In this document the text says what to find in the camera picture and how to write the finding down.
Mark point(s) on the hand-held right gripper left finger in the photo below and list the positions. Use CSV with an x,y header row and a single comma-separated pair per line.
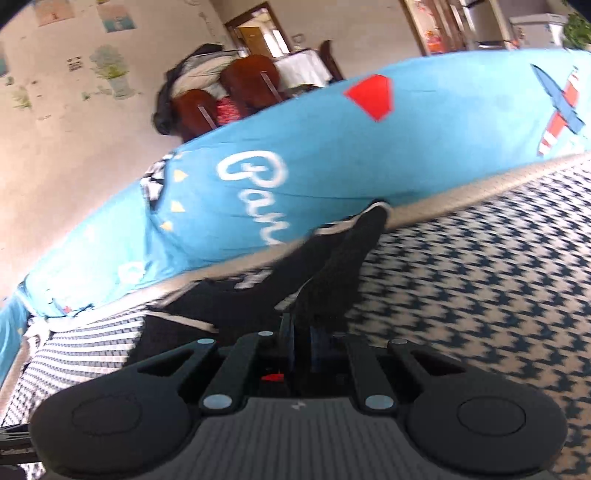
x,y
287,341

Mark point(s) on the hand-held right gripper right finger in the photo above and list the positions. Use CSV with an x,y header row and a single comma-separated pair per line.
x,y
318,348

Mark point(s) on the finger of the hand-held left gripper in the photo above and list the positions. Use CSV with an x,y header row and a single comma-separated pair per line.
x,y
16,450

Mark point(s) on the black t-shirt red print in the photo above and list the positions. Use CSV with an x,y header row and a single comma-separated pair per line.
x,y
337,267

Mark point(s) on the pile of clothes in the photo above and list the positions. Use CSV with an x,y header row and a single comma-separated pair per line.
x,y
198,69

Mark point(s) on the houndstooth sofa seat cover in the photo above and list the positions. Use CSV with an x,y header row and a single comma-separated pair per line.
x,y
485,277

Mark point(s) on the blue printed sofa backrest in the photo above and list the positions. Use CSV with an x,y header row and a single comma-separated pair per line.
x,y
323,152

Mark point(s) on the red floral cloth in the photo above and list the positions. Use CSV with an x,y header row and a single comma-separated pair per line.
x,y
228,110

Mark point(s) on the brown wooden chair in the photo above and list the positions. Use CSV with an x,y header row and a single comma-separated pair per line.
x,y
247,83
191,115

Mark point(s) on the white-clothed dining table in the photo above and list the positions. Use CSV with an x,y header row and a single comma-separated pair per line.
x,y
300,69

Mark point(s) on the dark wooden chair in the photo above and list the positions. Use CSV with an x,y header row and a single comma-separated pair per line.
x,y
330,60

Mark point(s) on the silver refrigerator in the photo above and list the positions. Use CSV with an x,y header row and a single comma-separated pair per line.
x,y
485,23

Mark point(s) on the white chest freezer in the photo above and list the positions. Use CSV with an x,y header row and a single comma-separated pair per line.
x,y
538,30

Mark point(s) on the potted pothos plant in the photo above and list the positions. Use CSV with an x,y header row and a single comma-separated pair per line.
x,y
579,32

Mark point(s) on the lavender pot wall sticker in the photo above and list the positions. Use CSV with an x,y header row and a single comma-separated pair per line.
x,y
113,69

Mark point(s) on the wall poster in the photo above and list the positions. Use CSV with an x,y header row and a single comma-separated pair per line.
x,y
53,11
116,18

